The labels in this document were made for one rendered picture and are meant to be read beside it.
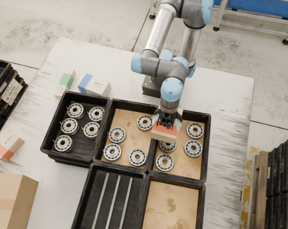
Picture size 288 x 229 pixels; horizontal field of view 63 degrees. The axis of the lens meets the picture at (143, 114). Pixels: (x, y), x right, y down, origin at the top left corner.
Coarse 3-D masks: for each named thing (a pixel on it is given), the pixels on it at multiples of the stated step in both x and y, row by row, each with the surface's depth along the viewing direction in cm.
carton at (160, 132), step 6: (156, 126) 111; (162, 126) 110; (174, 126) 110; (156, 132) 109; (162, 132) 109; (168, 132) 109; (174, 132) 109; (156, 138) 114; (162, 138) 112; (168, 138) 110; (174, 138) 108
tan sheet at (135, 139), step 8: (120, 112) 147; (128, 112) 147; (136, 112) 147; (120, 120) 145; (128, 120) 144; (128, 128) 142; (136, 128) 142; (128, 136) 140; (136, 136) 140; (144, 136) 139; (120, 144) 137; (128, 144) 137; (136, 144) 137; (144, 144) 137; (112, 152) 135; (128, 152) 135; (104, 160) 133; (120, 160) 133; (128, 160) 133; (144, 168) 131
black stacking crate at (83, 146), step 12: (72, 96) 146; (84, 96) 143; (60, 108) 140; (84, 108) 149; (60, 120) 142; (84, 120) 145; (60, 132) 142; (48, 144) 133; (84, 144) 138; (60, 156) 131; (84, 156) 135
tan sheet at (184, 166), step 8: (184, 120) 143; (184, 128) 141; (184, 136) 139; (168, 144) 137; (184, 144) 136; (160, 152) 135; (176, 152) 134; (176, 160) 132; (184, 160) 132; (192, 160) 132; (200, 160) 132; (176, 168) 130; (184, 168) 130; (192, 168) 130; (200, 168) 130; (184, 176) 128; (192, 176) 128
